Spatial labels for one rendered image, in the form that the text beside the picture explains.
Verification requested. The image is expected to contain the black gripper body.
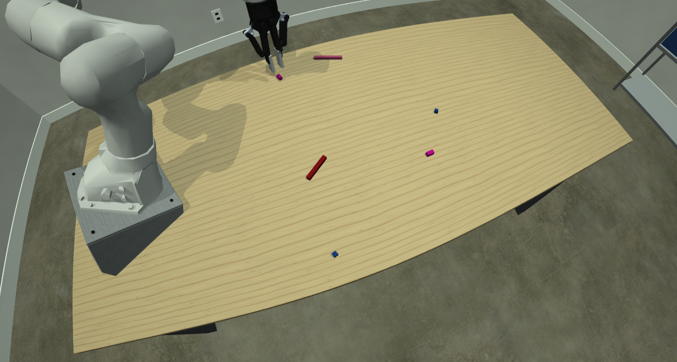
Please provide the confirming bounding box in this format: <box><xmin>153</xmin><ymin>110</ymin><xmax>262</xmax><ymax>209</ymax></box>
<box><xmin>245</xmin><ymin>0</ymin><xmax>280</xmax><ymax>33</ymax></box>

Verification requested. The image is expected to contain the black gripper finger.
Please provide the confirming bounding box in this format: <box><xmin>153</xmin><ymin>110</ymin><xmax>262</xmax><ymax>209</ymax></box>
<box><xmin>243</xmin><ymin>23</ymin><xmax>276</xmax><ymax>73</ymax></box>
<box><xmin>270</xmin><ymin>12</ymin><xmax>289</xmax><ymax>69</ymax></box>

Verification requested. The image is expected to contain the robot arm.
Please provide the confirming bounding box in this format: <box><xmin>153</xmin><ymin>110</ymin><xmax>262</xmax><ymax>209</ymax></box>
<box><xmin>5</xmin><ymin>0</ymin><xmax>175</xmax><ymax>215</ymax></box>

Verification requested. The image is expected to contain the dark red rod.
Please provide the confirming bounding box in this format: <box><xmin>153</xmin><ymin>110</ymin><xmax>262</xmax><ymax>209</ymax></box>
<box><xmin>306</xmin><ymin>155</ymin><xmax>327</xmax><ymax>180</ymax></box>

